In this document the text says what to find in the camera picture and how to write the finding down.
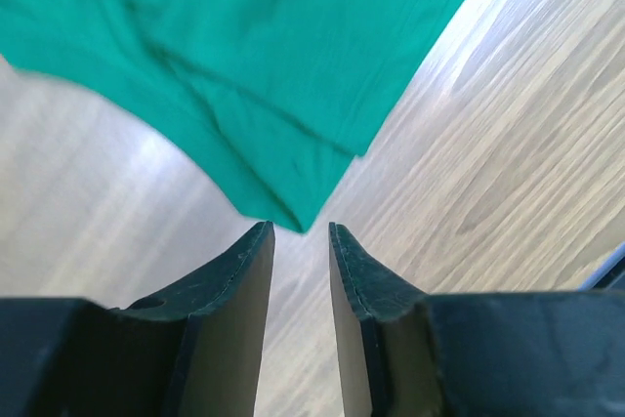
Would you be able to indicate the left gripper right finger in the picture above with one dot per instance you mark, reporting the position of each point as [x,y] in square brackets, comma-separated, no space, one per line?
[404,352]

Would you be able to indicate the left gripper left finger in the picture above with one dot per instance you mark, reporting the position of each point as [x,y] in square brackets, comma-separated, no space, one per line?
[192,348]

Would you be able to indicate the green t shirt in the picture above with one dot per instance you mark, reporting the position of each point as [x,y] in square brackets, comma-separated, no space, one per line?
[273,99]

